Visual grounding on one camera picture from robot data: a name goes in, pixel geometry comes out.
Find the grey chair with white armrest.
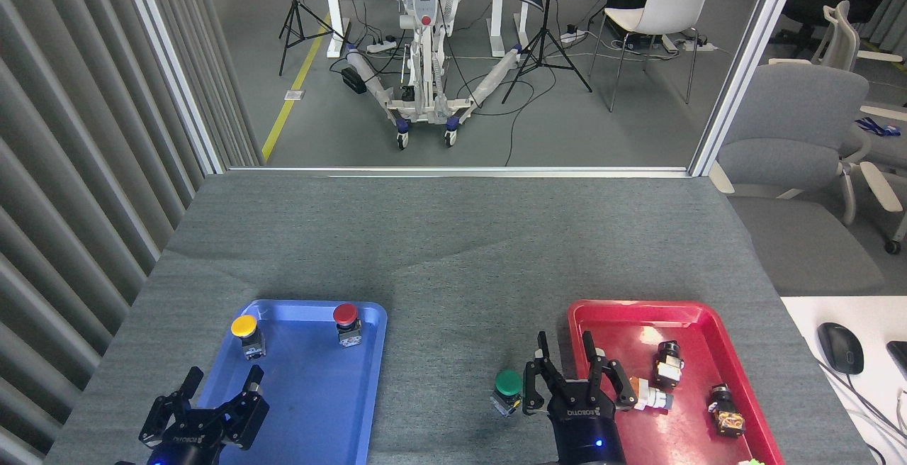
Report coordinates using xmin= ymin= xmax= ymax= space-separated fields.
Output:
xmin=842 ymin=103 xmax=907 ymax=255

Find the silver post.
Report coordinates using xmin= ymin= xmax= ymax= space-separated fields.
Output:
xmin=116 ymin=0 xmax=229 ymax=176
xmin=688 ymin=0 xmax=809 ymax=177

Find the white orange switch block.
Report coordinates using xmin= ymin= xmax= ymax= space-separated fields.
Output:
xmin=629 ymin=378 xmax=674 ymax=413

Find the white frame office chair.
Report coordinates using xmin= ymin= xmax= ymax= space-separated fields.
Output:
xmin=769 ymin=0 xmax=907 ymax=73

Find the grey office chair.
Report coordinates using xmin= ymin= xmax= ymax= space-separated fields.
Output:
xmin=709 ymin=62 xmax=886 ymax=226

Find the white plastic chair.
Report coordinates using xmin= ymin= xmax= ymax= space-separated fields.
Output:
xmin=587 ymin=0 xmax=718 ymax=113

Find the yellow push button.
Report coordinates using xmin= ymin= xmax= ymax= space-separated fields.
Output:
xmin=231 ymin=315 xmax=266 ymax=361

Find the black computer mouse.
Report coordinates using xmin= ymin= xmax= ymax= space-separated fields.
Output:
xmin=817 ymin=322 xmax=865 ymax=376

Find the black flat device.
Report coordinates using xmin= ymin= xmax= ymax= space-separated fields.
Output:
xmin=886 ymin=340 xmax=907 ymax=381

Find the blue plastic tray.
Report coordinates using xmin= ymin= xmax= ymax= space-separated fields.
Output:
xmin=174 ymin=299 xmax=388 ymax=465

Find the black switch with orange base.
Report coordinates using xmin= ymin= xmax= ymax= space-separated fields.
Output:
xmin=707 ymin=383 xmax=747 ymax=439

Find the black selector switch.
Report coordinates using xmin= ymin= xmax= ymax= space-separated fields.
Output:
xmin=652 ymin=341 xmax=687 ymax=388

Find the red plastic tray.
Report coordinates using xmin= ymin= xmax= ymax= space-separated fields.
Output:
xmin=567 ymin=299 xmax=786 ymax=465

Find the silver horizontal rail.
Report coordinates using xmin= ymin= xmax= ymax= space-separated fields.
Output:
xmin=225 ymin=165 xmax=694 ymax=179

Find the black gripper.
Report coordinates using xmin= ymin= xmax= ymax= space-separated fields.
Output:
xmin=139 ymin=364 xmax=270 ymax=465
xmin=523 ymin=331 xmax=638 ymax=465

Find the green push button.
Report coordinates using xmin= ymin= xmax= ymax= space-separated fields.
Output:
xmin=490 ymin=369 xmax=526 ymax=418

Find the red push button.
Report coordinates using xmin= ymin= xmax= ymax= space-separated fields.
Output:
xmin=332 ymin=303 xmax=363 ymax=348

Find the black tripod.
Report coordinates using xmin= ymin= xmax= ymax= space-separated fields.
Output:
xmin=501 ymin=0 xmax=594 ymax=105
xmin=278 ymin=0 xmax=349 ymax=77

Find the white desk leg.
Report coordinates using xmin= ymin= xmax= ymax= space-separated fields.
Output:
xmin=325 ymin=0 xmax=352 ymax=59
xmin=489 ymin=0 xmax=530 ymax=59

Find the white side desk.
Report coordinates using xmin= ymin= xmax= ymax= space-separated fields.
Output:
xmin=779 ymin=296 xmax=907 ymax=465

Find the grey mouse cable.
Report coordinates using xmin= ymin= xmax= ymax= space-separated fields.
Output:
xmin=815 ymin=355 xmax=907 ymax=455

